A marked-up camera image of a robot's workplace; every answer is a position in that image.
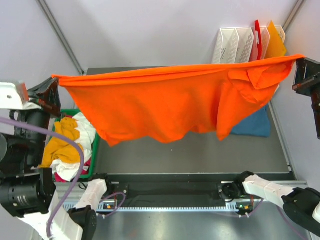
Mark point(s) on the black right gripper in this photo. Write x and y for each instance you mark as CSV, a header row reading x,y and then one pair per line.
x,y
307,75

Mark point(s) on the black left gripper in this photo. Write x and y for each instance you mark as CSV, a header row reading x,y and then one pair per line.
x,y
45,94

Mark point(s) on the orange t-shirt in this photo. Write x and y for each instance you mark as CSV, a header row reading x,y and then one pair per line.
x,y
165,103

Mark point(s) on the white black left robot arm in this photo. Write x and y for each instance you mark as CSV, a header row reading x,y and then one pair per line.
x,y
27,191

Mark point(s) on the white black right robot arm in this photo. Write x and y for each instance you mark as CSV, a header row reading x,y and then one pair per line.
x,y
301,205

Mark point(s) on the green plastic bin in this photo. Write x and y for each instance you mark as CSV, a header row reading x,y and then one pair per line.
x,y
93,155

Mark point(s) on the orange plastic folder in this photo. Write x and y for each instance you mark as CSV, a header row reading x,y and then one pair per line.
x,y
276,46

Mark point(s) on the mustard yellow t-shirt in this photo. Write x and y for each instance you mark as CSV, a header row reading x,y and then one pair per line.
x,y
57,149

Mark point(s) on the red plastic folder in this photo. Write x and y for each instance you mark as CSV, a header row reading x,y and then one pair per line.
x,y
256,51

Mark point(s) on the folded blue t-shirt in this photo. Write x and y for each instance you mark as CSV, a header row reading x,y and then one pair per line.
x,y
256,125

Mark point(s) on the white plastic file organizer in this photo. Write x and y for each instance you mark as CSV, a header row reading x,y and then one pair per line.
x,y
234,45

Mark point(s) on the white t-shirt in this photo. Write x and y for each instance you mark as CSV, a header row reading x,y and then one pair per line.
x,y
66,160

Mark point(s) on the magenta t-shirt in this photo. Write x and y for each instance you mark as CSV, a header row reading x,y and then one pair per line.
x,y
66,174

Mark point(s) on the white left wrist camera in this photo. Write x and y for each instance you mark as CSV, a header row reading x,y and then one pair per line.
x,y
14,96

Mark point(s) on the aluminium frame rail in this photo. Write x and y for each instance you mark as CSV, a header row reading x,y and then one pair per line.
x,y
76,193

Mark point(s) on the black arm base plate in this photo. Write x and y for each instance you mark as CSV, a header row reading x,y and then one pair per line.
x,y
171,190

